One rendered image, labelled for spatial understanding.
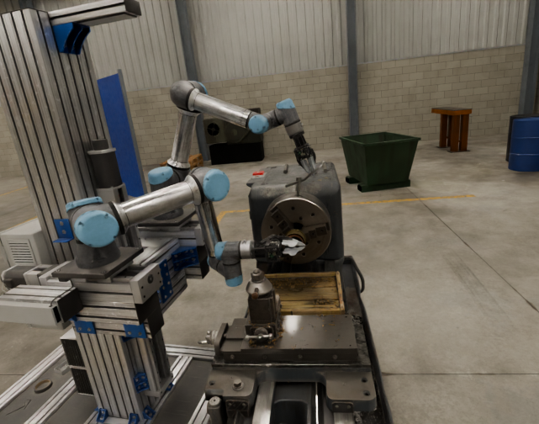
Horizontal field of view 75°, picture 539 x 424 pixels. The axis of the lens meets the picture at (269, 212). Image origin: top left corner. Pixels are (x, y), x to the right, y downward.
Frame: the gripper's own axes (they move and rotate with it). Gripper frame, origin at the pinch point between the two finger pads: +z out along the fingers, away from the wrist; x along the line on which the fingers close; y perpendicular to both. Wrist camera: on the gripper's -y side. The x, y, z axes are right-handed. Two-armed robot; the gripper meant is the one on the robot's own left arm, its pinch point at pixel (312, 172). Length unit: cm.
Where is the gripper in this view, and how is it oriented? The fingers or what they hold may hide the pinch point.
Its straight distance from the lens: 167.4
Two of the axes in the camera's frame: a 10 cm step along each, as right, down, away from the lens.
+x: 9.1, -3.4, -2.3
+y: -1.2, 3.2, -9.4
